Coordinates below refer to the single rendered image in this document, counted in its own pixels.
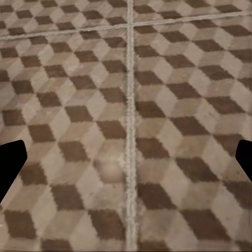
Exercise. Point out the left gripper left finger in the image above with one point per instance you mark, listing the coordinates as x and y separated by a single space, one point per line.
13 156

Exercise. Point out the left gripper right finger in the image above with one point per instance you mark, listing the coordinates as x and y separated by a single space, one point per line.
244 156

